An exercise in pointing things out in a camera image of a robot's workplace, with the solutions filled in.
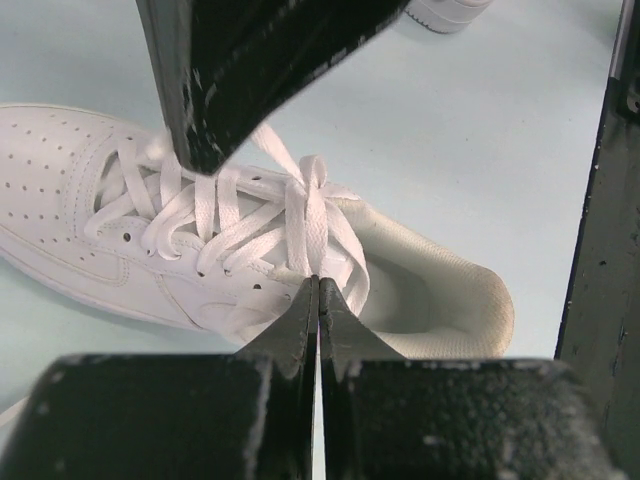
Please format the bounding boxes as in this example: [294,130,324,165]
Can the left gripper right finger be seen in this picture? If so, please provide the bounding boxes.
[319,279,624,479]

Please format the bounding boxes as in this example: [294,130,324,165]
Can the white sneaker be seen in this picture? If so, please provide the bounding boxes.
[405,0,493,34]
[1,104,515,359]

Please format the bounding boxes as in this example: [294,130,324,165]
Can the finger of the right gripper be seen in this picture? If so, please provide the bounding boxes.
[136,0,406,176]

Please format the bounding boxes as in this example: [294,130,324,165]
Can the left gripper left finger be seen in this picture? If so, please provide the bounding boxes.
[1,278,320,479]

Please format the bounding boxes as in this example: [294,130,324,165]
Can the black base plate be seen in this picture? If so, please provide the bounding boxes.
[555,79,639,453]

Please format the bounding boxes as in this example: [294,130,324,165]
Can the aluminium rail frame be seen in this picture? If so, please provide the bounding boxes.
[609,0,639,124]

